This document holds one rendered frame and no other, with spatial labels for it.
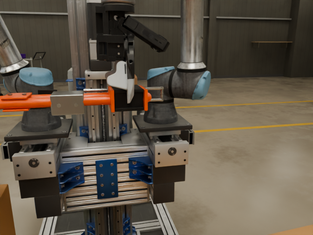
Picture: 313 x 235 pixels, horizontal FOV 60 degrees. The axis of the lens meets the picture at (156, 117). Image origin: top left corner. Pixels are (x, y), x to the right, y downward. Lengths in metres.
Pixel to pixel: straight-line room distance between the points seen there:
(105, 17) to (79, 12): 0.65
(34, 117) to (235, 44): 11.82
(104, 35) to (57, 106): 0.18
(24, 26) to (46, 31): 0.75
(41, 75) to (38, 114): 0.14
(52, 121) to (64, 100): 0.53
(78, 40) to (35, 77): 0.29
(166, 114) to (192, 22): 0.37
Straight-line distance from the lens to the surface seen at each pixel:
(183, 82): 1.07
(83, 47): 1.26
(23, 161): 1.04
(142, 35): 0.63
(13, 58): 1.23
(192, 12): 1.06
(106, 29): 0.63
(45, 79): 1.11
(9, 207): 0.98
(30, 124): 1.13
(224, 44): 12.38
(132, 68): 0.60
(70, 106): 0.62
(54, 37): 11.24
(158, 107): 1.13
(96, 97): 0.62
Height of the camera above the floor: 1.35
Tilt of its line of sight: 15 degrees down
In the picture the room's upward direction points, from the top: straight up
